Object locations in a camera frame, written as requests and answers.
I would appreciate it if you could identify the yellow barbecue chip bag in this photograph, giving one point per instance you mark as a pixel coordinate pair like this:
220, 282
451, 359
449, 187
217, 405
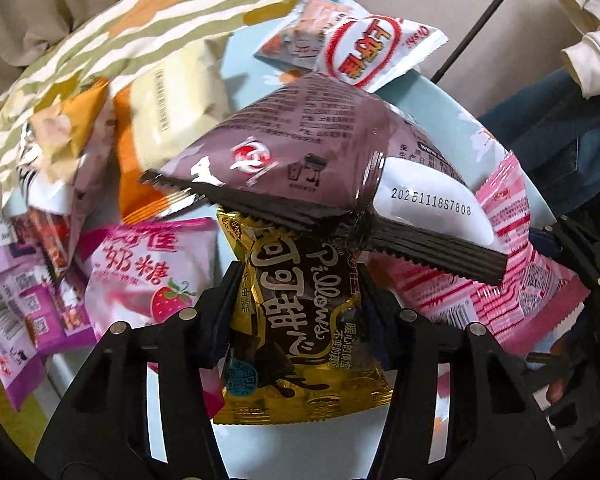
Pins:
61, 165

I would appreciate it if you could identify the floral striped duvet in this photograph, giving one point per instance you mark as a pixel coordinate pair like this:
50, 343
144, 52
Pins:
117, 44

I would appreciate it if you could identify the orange cream chip bag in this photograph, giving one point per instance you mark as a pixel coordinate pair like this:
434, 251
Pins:
163, 110

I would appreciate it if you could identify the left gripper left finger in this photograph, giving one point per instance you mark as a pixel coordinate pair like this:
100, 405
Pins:
136, 409

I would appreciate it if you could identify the strawberry milk candy packet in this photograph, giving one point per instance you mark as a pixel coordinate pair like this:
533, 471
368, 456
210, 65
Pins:
145, 273

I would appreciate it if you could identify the purple snack packet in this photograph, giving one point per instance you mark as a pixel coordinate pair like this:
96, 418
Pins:
39, 315

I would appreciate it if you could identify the red white blue snack packet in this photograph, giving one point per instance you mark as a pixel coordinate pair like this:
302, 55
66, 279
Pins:
300, 37

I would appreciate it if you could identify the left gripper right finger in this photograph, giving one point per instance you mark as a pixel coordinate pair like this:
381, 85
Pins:
496, 429

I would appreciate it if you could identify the brown wafer packet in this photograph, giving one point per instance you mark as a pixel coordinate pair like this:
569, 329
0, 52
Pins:
321, 157

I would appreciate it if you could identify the red white round-logo packet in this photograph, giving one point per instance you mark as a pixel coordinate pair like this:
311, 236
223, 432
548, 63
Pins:
371, 51

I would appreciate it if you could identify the gold cocoa pillows packet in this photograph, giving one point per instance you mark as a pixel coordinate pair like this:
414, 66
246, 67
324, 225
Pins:
298, 346

